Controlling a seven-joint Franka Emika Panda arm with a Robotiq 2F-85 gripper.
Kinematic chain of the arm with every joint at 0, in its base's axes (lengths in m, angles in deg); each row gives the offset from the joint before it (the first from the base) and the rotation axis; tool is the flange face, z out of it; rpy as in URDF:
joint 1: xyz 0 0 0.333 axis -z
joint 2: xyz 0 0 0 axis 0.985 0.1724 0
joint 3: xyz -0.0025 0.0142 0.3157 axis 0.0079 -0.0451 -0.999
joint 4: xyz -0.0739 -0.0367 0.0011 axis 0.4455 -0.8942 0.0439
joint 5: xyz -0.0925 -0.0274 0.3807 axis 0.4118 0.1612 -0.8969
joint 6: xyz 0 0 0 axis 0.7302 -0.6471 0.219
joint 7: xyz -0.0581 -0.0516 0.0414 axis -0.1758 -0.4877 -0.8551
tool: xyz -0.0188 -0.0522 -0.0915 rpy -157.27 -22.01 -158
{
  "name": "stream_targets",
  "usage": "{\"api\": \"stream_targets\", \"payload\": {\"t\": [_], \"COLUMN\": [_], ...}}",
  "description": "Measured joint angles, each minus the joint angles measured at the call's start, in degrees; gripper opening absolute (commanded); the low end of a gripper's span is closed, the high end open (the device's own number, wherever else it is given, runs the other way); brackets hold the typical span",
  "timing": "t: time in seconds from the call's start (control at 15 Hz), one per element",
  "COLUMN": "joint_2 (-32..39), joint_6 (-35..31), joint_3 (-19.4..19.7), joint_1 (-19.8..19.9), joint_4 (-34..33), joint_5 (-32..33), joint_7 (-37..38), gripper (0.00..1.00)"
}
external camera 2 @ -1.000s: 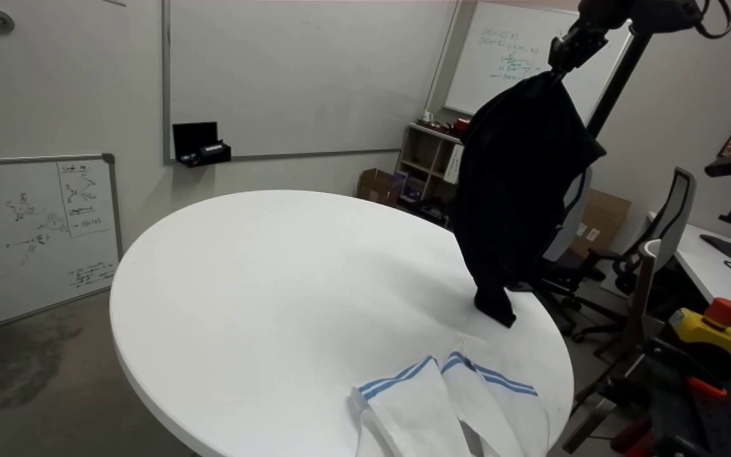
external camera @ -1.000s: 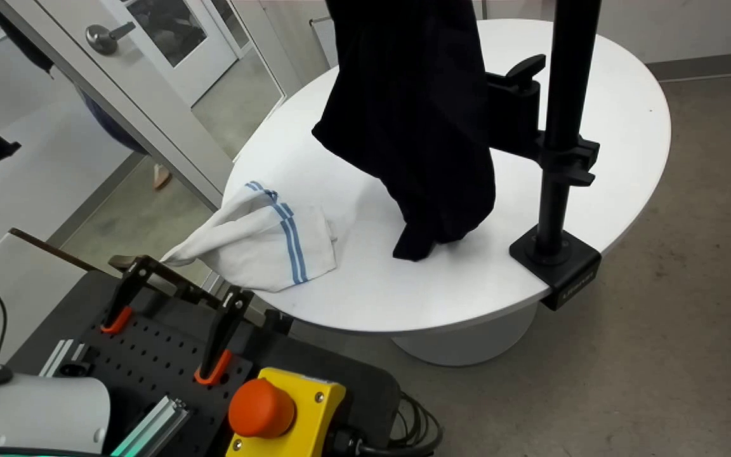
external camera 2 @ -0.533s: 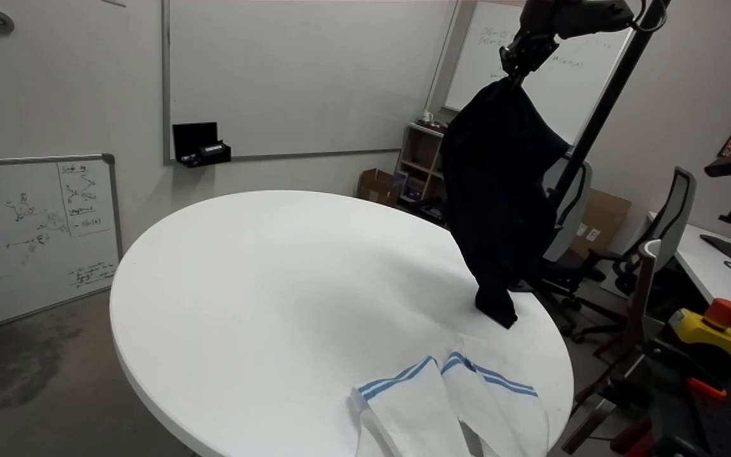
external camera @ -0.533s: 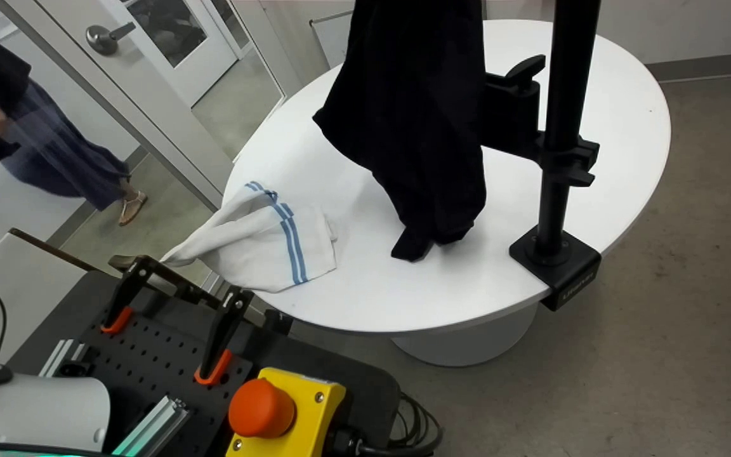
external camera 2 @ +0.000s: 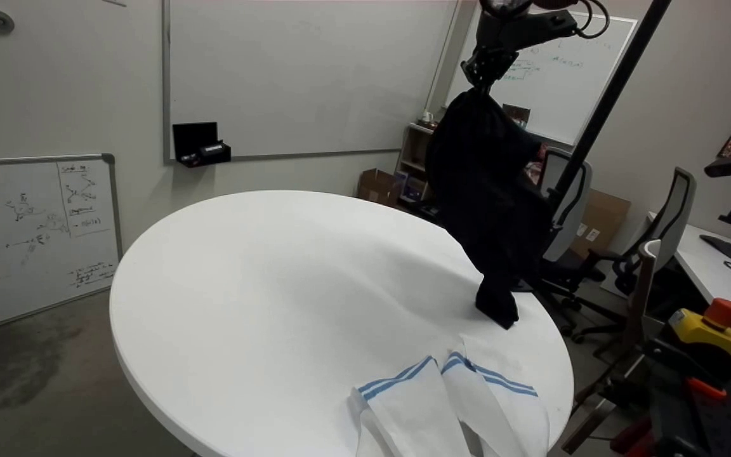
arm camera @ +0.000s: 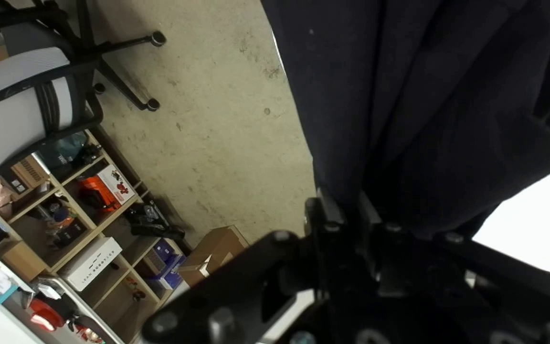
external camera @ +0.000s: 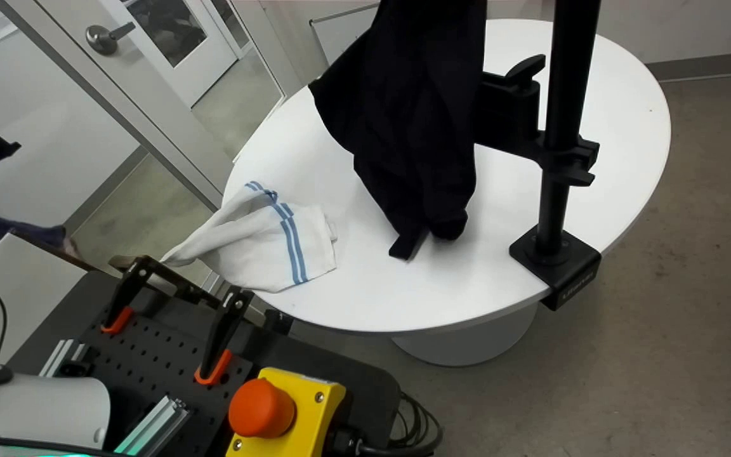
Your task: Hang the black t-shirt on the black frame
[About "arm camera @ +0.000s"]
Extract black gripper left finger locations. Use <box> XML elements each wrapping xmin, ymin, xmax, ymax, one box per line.
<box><xmin>140</xmin><ymin>195</ymin><xmax>354</xmax><ymax>344</ymax></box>

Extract white box with red print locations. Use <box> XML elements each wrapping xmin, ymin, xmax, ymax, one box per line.
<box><xmin>98</xmin><ymin>162</ymin><xmax>138</xmax><ymax>206</ymax></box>

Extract orange tool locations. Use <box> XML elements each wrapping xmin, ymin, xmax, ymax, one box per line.
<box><xmin>75</xmin><ymin>176</ymin><xmax>123</xmax><ymax>208</ymax></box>

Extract black t-shirt with white dots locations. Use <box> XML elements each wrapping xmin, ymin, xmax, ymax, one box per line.
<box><xmin>261</xmin><ymin>0</ymin><xmax>550</xmax><ymax>241</ymax></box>

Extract wooden shelf unit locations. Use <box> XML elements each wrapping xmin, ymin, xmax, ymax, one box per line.
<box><xmin>0</xmin><ymin>130</ymin><xmax>192</xmax><ymax>344</ymax></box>

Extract grey-backed office chair with wheels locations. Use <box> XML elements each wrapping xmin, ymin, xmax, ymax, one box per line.
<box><xmin>0</xmin><ymin>0</ymin><xmax>169</xmax><ymax>193</ymax></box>

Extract long white box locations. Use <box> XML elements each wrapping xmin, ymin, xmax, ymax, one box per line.
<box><xmin>60</xmin><ymin>235</ymin><xmax>125</xmax><ymax>294</ymax></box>

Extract red object on shelf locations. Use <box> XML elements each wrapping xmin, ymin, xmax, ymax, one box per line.
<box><xmin>28</xmin><ymin>296</ymin><xmax>68</xmax><ymax>334</ymax></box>

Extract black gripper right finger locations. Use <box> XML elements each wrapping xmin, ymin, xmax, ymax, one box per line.
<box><xmin>358</xmin><ymin>193</ymin><xmax>550</xmax><ymax>321</ymax></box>

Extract blue box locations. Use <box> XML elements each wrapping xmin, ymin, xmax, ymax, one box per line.
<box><xmin>140</xmin><ymin>235</ymin><xmax>188</xmax><ymax>292</ymax></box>

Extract small cardboard box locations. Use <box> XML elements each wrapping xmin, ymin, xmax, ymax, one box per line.
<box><xmin>178</xmin><ymin>224</ymin><xmax>253</xmax><ymax>289</ymax></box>

